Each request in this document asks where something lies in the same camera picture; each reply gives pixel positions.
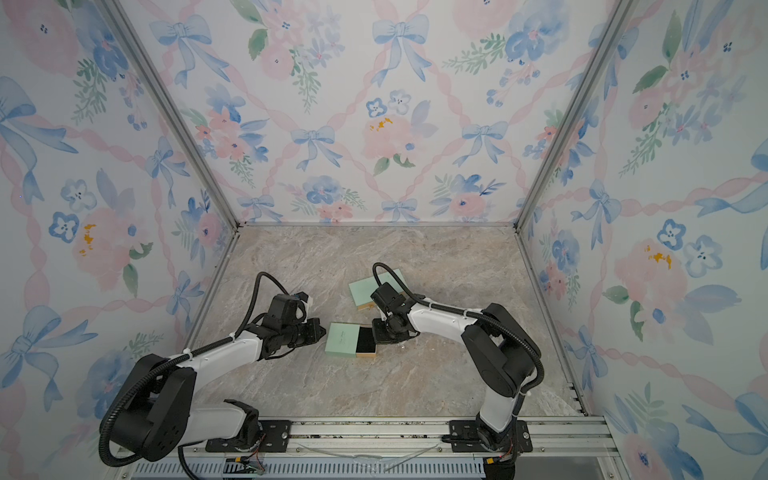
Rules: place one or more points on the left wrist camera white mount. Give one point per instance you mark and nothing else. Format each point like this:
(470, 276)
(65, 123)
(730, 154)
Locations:
(306, 300)

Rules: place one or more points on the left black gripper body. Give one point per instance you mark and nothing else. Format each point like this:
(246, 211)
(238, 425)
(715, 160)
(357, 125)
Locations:
(294, 334)

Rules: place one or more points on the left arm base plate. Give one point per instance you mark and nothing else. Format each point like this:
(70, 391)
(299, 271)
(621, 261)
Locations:
(270, 436)

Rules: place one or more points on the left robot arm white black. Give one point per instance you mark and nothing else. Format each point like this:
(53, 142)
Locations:
(154, 414)

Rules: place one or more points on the green jewelry box left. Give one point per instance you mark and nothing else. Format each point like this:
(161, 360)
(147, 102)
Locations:
(361, 292)

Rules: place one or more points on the small green jewelry box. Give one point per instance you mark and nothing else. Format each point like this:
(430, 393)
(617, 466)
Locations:
(342, 340)

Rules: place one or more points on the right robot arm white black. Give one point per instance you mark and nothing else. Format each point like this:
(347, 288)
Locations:
(506, 358)

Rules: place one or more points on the green jewelry box right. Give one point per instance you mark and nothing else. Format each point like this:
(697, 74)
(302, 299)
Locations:
(394, 279)

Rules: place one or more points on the aluminium frame post right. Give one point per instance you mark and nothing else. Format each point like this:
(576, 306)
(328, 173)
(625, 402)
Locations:
(607, 42)

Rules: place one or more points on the aluminium frame post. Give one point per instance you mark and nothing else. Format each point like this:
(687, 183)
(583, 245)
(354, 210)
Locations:
(607, 42)
(116, 18)

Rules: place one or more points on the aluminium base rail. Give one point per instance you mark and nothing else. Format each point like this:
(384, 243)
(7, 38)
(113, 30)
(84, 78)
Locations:
(397, 448)

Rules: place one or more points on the aluminium frame post left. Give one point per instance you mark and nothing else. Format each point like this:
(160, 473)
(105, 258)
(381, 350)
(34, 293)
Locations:
(116, 18)

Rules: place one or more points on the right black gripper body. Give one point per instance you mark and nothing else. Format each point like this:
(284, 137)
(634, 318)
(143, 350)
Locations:
(393, 332)

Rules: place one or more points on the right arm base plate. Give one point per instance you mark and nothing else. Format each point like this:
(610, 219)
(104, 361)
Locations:
(475, 437)

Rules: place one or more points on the kraft drawer tray black lining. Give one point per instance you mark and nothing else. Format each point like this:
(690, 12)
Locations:
(366, 346)

